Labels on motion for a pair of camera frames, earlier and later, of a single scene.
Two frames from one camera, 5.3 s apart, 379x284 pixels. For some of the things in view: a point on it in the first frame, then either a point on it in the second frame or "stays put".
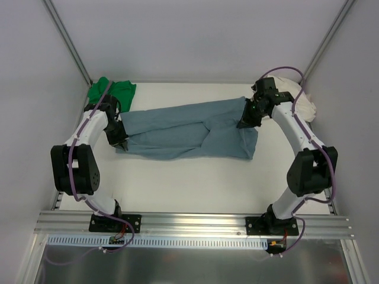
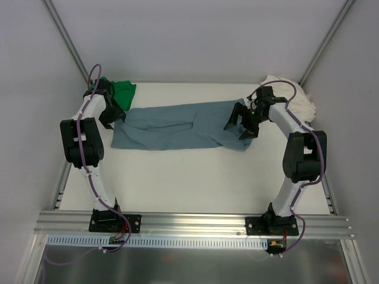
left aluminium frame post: x=50 y=8 stays put
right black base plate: x=269 y=225 stays put
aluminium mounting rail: x=62 y=223 stays put
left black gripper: x=117 y=137 to x=112 y=113
